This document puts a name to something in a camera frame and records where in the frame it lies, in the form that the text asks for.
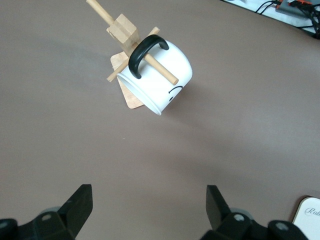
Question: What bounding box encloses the brown table cover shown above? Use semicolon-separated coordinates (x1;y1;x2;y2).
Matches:
0;0;320;240

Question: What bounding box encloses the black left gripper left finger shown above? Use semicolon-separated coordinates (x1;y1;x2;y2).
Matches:
0;184;94;240

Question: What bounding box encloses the orange grey device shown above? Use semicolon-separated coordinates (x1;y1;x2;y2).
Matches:
274;0;315;15

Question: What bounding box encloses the white smiley cup black handle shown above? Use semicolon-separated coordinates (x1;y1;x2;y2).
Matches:
116;34;194;116

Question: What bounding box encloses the wooden mug tree stand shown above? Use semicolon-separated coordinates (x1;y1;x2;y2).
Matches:
86;0;180;110

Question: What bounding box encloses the black cable bundle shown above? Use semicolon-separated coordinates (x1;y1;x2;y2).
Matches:
253;0;320;40

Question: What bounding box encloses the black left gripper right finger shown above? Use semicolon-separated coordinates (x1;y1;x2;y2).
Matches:
202;184;310;240

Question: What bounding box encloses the beige plastic tray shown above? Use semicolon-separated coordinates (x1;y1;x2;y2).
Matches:
291;195;320;240

